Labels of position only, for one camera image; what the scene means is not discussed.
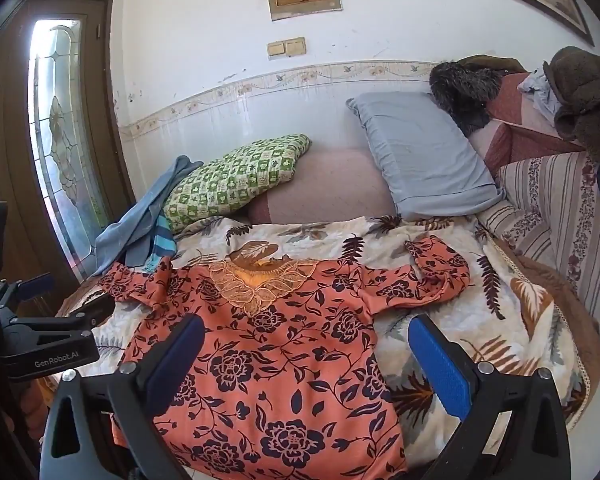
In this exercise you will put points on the orange floral blouse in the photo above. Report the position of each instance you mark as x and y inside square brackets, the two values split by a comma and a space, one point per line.
[280, 360]

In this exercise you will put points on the pink pillow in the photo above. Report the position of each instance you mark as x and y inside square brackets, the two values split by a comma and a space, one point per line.
[330, 185]

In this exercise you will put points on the red and pink quilt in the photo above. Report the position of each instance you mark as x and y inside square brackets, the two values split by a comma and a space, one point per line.
[520, 145]

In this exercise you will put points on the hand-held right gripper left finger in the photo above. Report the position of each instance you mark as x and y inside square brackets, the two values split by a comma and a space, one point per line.
[180, 355]

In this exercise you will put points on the grey-blue cloth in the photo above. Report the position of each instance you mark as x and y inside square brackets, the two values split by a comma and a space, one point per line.
[130, 225]

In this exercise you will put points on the brown fleece garment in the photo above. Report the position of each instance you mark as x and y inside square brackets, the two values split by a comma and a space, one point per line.
[585, 95]

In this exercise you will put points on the cream leaf-print blanket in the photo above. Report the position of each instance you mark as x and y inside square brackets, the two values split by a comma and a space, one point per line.
[300, 240]

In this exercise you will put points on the beige double light switch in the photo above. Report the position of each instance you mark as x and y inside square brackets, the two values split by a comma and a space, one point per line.
[286, 47]

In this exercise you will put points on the blue striped cloth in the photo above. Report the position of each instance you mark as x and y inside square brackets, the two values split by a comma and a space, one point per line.
[162, 240]

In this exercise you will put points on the pale blue crumpled cloth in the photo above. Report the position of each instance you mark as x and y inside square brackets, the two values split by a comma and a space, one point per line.
[542, 92]

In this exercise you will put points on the green patterned pillow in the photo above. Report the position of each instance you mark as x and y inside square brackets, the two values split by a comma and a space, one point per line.
[230, 180]

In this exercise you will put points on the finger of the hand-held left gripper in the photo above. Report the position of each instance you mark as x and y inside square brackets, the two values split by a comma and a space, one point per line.
[97, 310]
[32, 285]

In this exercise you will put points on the brown stained-glass door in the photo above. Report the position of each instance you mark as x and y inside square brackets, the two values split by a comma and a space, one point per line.
[10, 135]

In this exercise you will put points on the grey-blue pillow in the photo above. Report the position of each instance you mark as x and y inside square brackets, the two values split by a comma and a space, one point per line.
[420, 160]

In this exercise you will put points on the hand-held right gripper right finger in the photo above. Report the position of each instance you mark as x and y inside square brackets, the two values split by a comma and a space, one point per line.
[440, 365]

